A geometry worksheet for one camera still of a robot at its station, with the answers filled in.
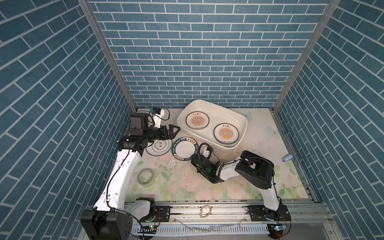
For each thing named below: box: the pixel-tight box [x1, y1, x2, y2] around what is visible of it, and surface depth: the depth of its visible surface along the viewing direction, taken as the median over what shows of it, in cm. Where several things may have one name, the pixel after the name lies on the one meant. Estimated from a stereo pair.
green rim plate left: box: [171, 137, 199, 161], surface depth 101 cm
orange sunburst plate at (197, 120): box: [185, 111, 210, 130], surface depth 114 cm
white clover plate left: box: [145, 139, 173, 157], surface depth 99 cm
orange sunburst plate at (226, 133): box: [213, 123, 240, 145], surface depth 107 cm
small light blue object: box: [282, 154, 293, 162], surface depth 93 cm
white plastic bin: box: [176, 99, 248, 151], surface depth 110 cm
